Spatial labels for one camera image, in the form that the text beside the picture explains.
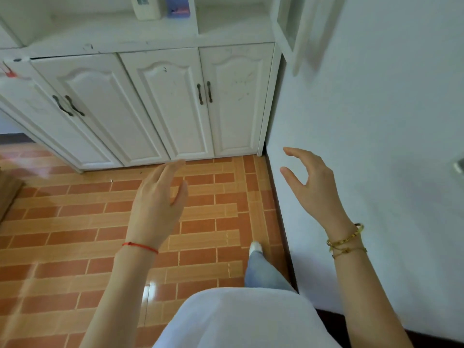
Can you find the person's right hand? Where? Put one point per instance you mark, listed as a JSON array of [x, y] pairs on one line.
[[321, 195]]

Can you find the person's left hand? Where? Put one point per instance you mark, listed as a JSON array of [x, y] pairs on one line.
[[152, 213]]

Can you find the person's right thumb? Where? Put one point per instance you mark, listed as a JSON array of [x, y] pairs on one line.
[[293, 181]]

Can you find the person's left thumb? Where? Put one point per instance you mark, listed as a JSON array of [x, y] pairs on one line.
[[181, 197]]

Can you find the person's left forearm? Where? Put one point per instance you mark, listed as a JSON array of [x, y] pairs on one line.
[[119, 297]]

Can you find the person's right forearm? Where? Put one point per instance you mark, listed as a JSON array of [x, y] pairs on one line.
[[362, 297]]

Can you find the white shoe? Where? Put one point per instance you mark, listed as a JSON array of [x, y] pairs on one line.
[[255, 247]]

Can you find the white panelled cabinet door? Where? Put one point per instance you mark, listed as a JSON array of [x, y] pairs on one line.
[[108, 119], [170, 115], [235, 115]]

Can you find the blue jeans leg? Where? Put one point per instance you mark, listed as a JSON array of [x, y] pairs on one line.
[[264, 273]]

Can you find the white shirt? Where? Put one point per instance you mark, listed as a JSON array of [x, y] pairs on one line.
[[243, 322]]

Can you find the white glass cabinet door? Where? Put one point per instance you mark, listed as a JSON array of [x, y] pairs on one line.
[[301, 28]]

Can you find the white cabinet door red tape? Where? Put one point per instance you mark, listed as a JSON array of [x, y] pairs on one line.
[[32, 112]]

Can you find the white wooden cabinet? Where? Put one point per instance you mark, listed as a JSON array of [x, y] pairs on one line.
[[108, 36]]

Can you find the blue box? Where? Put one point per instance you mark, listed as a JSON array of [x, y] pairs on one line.
[[177, 7]]

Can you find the white plastic device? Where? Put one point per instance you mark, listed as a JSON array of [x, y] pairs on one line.
[[145, 9]]

